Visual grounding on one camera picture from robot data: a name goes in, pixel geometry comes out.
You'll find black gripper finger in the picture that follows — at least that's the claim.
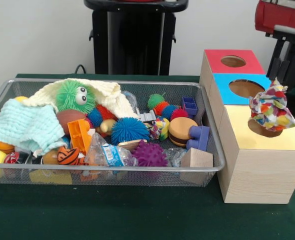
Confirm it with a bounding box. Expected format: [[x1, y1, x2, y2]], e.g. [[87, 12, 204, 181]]
[[266, 41, 286, 79], [278, 41, 295, 85]]

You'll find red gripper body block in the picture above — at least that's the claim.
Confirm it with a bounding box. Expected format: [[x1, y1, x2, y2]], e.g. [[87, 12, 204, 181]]
[[254, 0, 295, 42]]

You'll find multicolour fabric knot toy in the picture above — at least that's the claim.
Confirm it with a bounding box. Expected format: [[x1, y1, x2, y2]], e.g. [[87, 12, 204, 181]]
[[248, 77, 295, 132]]

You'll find yellow multicolour knot toy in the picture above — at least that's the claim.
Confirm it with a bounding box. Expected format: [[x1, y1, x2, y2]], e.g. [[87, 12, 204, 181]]
[[149, 116, 171, 140]]

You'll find cream waffle cloth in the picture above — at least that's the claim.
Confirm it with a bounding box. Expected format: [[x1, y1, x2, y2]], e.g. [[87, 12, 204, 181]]
[[27, 77, 140, 120]]

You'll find wooden box with three holes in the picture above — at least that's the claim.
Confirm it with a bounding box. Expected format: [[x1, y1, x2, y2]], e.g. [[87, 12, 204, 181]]
[[199, 49, 295, 205]]

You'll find shallow clear mesh bin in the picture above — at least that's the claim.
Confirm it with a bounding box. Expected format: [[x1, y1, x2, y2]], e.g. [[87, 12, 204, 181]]
[[0, 77, 226, 187]]

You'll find purple toy block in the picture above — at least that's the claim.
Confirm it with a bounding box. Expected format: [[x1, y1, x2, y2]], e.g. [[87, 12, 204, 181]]
[[186, 125, 211, 152]]

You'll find round tan wooden disc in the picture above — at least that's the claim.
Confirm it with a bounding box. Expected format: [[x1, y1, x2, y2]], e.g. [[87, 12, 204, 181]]
[[168, 116, 199, 148]]

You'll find plain wooden cube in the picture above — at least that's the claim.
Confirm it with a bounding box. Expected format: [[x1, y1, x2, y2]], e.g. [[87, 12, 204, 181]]
[[180, 147, 214, 186]]

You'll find purple spiky ball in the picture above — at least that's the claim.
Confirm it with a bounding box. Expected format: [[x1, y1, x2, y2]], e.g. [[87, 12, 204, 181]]
[[131, 139, 169, 168]]

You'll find blue spiky ball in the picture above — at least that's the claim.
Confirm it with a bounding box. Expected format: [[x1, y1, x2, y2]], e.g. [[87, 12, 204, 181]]
[[111, 117, 151, 146]]

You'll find crushed clear plastic bottle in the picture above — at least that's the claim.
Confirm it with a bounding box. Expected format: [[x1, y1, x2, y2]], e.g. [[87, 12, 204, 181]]
[[84, 132, 138, 168]]

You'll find green fuzzy googly-eyed toy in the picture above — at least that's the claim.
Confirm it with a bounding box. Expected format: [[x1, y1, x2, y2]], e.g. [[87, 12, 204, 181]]
[[56, 78, 97, 112]]

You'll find light blue waffle cloth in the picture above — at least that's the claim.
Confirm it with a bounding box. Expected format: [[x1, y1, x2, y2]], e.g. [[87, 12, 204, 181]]
[[0, 98, 66, 157]]

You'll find black looped cable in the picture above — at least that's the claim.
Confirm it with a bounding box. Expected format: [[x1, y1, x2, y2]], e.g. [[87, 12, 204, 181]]
[[74, 64, 87, 75]]

